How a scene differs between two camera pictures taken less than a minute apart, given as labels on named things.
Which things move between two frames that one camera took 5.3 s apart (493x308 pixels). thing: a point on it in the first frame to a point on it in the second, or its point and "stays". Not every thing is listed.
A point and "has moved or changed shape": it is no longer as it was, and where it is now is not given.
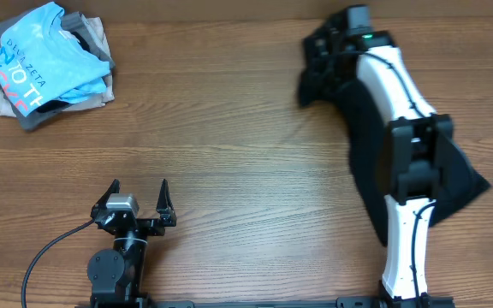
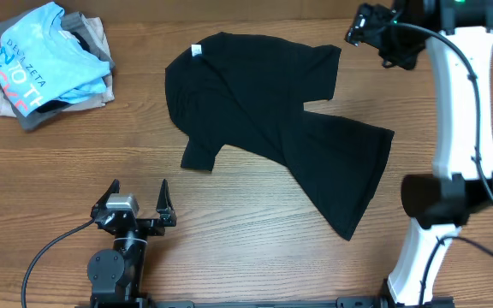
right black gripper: [315, 58] to [365, 25]
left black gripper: [164, 209] stays
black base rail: [378, 302] stays
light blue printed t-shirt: [37, 63] stays
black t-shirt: [459, 183] has moved or changed shape
